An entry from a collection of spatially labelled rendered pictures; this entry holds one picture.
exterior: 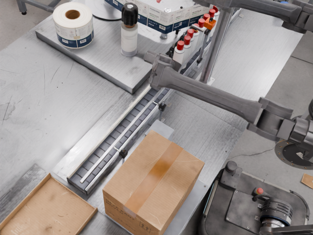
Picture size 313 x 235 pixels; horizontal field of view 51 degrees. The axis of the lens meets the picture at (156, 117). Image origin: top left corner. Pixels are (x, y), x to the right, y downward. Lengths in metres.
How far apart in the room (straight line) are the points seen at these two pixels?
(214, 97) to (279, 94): 2.14
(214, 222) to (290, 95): 1.48
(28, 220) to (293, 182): 1.89
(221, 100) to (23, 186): 0.94
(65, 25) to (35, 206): 0.89
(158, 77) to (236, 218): 1.32
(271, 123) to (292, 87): 2.23
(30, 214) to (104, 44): 0.96
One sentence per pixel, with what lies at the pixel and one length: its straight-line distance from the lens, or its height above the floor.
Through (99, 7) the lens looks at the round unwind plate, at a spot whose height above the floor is 0.89.
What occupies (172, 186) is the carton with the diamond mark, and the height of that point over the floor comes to 1.12.
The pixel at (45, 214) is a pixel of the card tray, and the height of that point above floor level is 0.83.
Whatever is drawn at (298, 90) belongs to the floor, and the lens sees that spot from 3.21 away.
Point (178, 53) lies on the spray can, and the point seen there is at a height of 1.04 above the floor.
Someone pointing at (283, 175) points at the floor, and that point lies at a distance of 2.68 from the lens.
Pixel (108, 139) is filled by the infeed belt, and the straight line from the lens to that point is 1.52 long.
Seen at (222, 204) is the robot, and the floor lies 0.24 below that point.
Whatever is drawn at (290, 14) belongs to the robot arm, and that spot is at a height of 1.48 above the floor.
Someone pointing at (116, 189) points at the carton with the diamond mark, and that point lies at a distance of 1.16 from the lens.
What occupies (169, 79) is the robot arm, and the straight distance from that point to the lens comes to 1.00.
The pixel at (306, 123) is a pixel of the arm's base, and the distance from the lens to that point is 0.99.
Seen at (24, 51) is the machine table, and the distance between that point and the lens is 1.98.
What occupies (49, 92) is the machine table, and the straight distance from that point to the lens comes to 1.77.
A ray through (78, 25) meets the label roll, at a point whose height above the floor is 1.02.
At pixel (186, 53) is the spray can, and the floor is 1.00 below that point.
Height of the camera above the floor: 2.21
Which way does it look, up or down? 56 degrees down
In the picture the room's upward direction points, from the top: 9 degrees clockwise
